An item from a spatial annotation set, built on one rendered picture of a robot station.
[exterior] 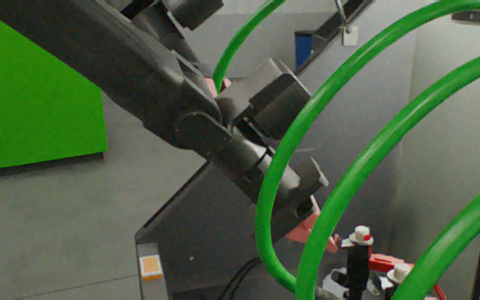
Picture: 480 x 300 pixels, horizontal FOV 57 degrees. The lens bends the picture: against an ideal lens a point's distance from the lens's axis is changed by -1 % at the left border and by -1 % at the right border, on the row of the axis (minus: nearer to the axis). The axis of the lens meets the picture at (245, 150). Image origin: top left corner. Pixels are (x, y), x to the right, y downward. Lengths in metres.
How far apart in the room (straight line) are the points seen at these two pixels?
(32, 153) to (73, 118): 0.41
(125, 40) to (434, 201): 0.67
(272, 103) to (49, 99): 3.36
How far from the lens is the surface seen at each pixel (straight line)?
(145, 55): 0.38
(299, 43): 6.70
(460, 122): 0.82
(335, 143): 0.86
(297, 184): 0.48
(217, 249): 0.87
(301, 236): 0.50
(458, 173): 0.83
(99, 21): 0.37
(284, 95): 0.44
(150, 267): 0.74
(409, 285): 0.26
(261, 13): 0.55
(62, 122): 3.80
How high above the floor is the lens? 1.38
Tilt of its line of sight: 20 degrees down
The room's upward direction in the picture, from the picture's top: straight up
